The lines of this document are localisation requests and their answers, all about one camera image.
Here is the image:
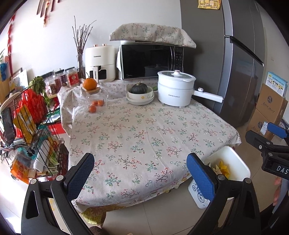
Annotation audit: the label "yellow foil snack wrapper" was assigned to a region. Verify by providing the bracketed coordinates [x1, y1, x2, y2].
[218, 161, 230, 179]

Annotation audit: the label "pale yellow plastic wrapper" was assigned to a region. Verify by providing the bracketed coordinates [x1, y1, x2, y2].
[209, 164, 222, 175]

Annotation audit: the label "white trash bin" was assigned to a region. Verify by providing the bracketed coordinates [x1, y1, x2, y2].
[188, 146, 251, 209]

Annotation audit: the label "person's hand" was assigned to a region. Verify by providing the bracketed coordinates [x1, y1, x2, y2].
[272, 177, 282, 206]

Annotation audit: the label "cardboard box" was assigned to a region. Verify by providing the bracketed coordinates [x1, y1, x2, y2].
[246, 84, 288, 140]

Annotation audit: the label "grey refrigerator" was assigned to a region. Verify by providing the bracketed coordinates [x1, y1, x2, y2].
[180, 0, 264, 127]

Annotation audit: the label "white electric cooking pot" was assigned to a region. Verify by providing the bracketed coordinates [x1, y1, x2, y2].
[157, 70, 223, 107]

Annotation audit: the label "small tangerine front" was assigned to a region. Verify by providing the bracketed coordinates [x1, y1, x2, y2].
[89, 105, 97, 113]

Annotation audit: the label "small tangerine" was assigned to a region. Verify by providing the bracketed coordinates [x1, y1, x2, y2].
[97, 100, 104, 106]
[89, 105, 97, 113]
[92, 100, 98, 106]

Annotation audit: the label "floral tablecloth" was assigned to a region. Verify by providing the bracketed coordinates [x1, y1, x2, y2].
[58, 86, 241, 213]

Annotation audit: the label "small tangerine middle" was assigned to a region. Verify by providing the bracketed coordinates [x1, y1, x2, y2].
[92, 100, 98, 106]

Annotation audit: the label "small tangerine right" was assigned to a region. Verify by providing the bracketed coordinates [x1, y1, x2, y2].
[97, 100, 104, 106]

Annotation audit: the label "glass jar with wooden lid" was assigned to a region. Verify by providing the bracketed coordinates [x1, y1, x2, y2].
[80, 87, 109, 114]

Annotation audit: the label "white ceramic bowl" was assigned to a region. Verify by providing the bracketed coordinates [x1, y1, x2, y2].
[126, 86, 154, 100]

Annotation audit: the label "white ceramic plates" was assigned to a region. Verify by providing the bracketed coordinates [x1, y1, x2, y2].
[126, 95, 155, 106]

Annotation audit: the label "dark green pumpkin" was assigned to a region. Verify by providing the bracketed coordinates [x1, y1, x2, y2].
[130, 82, 148, 95]

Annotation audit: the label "large orange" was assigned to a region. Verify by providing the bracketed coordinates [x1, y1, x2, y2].
[83, 78, 98, 91]

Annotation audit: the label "black microwave oven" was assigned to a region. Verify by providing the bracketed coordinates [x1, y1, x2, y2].
[117, 42, 184, 80]

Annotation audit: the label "floral microwave cover cloth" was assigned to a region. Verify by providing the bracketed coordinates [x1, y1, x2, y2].
[109, 23, 196, 49]

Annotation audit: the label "cream air fryer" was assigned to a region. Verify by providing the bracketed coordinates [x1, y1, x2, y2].
[85, 44, 116, 83]

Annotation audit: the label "dried branches in vase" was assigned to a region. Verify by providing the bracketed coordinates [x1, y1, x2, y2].
[72, 16, 96, 79]

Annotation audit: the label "black wire storage rack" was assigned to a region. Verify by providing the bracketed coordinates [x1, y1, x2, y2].
[1, 84, 69, 183]

